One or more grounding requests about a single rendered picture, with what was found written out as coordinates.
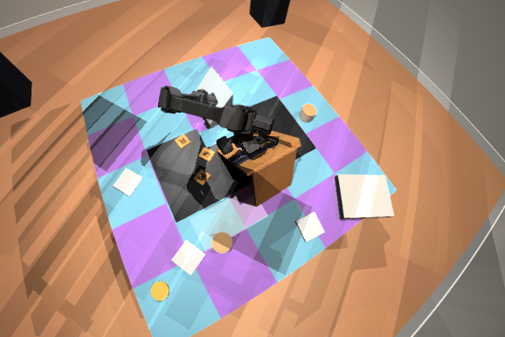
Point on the yellow round disc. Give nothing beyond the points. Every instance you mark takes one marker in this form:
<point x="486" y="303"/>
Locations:
<point x="160" y="290"/>

